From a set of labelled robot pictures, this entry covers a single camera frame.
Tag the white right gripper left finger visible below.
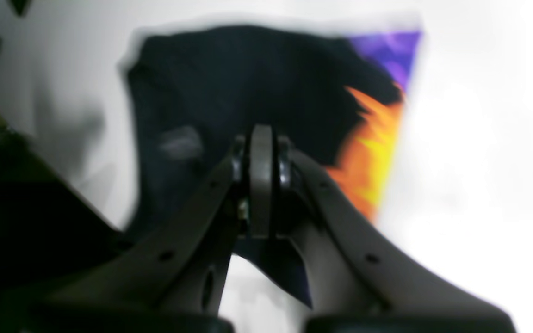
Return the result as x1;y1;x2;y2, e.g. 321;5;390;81
35;125;264;320

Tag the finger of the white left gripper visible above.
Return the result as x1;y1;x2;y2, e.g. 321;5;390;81
0;0;63;139

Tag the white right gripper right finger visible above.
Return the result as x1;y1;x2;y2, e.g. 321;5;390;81
262;126;510;322

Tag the black T-shirt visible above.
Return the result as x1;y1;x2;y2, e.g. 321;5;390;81
113;26;403;307

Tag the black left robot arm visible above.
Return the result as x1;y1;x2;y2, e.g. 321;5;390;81
0;0;132;299

